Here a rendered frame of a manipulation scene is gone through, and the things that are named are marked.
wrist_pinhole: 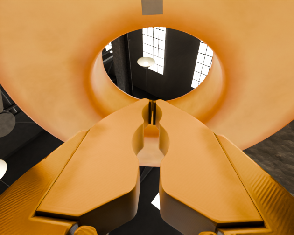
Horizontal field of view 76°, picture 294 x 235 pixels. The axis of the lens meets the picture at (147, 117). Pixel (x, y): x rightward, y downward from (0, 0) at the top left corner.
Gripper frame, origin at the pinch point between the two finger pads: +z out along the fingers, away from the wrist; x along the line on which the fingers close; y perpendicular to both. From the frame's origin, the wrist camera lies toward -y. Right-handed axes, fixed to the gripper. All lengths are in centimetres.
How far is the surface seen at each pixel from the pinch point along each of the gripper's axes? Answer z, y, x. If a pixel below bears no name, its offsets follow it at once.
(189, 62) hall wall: 754, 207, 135
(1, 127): 169, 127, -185
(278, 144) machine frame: 22.6, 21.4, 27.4
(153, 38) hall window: 835, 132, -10
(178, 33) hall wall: 762, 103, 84
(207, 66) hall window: 702, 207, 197
